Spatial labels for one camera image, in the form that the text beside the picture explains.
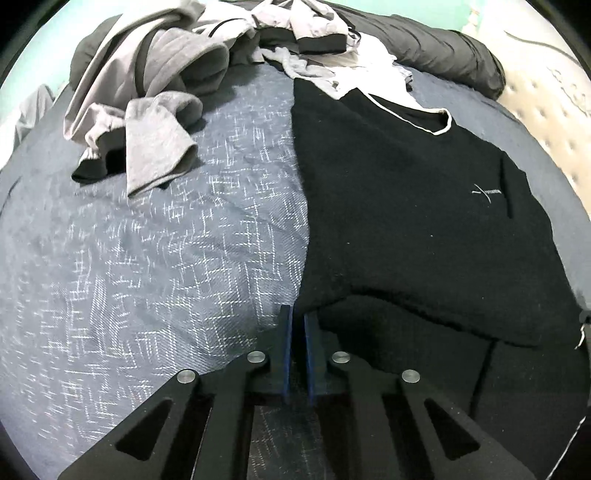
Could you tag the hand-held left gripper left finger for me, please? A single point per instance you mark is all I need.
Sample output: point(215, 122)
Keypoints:
point(287, 350)

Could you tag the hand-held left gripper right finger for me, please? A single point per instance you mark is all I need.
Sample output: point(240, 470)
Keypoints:
point(308, 355)

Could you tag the black sweater white collar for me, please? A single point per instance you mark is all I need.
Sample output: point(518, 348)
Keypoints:
point(392, 207)

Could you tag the blue bed sheet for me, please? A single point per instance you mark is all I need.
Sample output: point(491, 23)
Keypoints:
point(161, 258)

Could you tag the heather grey sweatshirt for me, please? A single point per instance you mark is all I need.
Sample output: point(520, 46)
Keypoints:
point(152, 138)

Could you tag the grey knit garment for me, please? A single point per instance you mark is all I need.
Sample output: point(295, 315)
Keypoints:
point(300, 64)

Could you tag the white shirt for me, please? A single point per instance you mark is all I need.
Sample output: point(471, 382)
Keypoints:
point(369, 69)

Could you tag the blue plaid garment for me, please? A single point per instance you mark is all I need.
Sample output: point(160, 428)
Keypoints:
point(407, 78)

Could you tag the dark grey duvet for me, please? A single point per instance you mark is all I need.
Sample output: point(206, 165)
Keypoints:
point(443, 50)

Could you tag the light grey jacket black cuffs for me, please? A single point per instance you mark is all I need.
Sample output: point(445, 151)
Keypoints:
point(115, 60)

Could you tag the pale lilac cloth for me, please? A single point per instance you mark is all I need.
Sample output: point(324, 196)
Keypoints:
point(34, 115)

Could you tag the white tufted headboard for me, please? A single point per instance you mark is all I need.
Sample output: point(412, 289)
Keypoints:
point(545, 101)

